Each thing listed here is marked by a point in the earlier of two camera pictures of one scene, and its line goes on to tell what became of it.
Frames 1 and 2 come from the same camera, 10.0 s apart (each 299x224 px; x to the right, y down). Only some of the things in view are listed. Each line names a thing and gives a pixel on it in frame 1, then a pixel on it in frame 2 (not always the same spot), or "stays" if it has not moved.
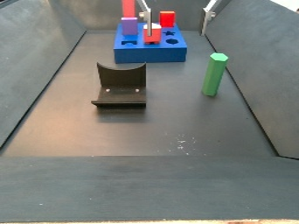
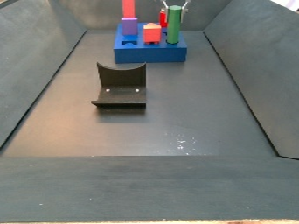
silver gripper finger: (144, 14) -> (166, 10)
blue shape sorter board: (130, 49) stays
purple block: (128, 25) stays
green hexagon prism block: (214, 73) -> (172, 31)
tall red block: (128, 8) stays
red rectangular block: (167, 18) stays
